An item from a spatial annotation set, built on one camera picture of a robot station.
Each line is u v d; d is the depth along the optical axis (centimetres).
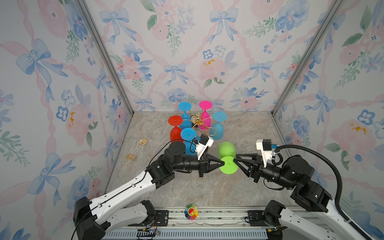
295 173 42
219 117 77
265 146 49
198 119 76
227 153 64
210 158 56
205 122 86
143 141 103
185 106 82
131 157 95
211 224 73
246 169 54
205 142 53
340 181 39
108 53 87
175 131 80
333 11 70
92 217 39
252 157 56
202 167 52
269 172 50
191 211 75
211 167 57
